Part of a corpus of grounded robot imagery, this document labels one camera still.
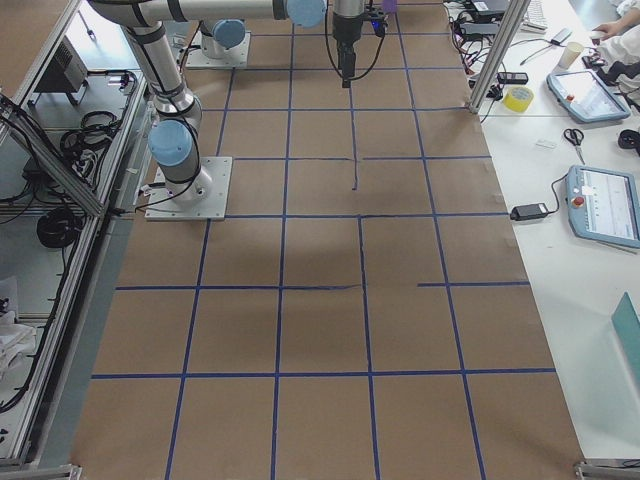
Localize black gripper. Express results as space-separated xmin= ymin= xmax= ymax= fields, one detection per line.
xmin=332 ymin=0 xmax=387 ymax=88

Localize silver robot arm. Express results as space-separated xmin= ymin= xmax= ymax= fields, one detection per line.
xmin=199 ymin=19 xmax=246 ymax=59
xmin=90 ymin=1 xmax=387 ymax=206

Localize person's hand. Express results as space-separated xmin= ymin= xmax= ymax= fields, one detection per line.
xmin=589 ymin=22 xmax=622 ymax=42

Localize purple foam block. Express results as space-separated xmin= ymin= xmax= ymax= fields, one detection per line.
xmin=381 ymin=0 xmax=398 ymax=14

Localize yellow tape roll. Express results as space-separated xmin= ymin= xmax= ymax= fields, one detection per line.
xmin=503 ymin=86 xmax=534 ymax=113

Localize white paper cup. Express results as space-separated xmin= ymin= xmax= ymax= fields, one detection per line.
xmin=557 ymin=41 xmax=584 ymax=70

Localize far teach pendant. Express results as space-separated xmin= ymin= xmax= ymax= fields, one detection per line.
xmin=546 ymin=70 xmax=631 ymax=123

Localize teach pendant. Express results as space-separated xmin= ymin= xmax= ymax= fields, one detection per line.
xmin=546 ymin=70 xmax=631 ymax=123
xmin=565 ymin=165 xmax=639 ymax=249

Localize small black power adapter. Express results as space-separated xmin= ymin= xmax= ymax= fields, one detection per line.
xmin=509 ymin=203 xmax=549 ymax=221

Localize near teach pendant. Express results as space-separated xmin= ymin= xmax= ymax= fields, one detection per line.
xmin=565 ymin=165 xmax=639 ymax=249

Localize teal folder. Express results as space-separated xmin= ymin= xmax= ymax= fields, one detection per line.
xmin=611 ymin=292 xmax=640 ymax=380

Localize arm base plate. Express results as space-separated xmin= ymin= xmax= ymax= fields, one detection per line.
xmin=144 ymin=157 xmax=233 ymax=221
xmin=185 ymin=31 xmax=251 ymax=70

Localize aluminium frame post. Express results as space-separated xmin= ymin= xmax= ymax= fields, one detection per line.
xmin=467 ymin=0 xmax=530 ymax=114

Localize black handled scissors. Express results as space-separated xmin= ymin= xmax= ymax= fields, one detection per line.
xmin=563 ymin=128 xmax=585 ymax=165

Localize right side cable bundle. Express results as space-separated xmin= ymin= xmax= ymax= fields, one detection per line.
xmin=35 ymin=207 xmax=81 ymax=250

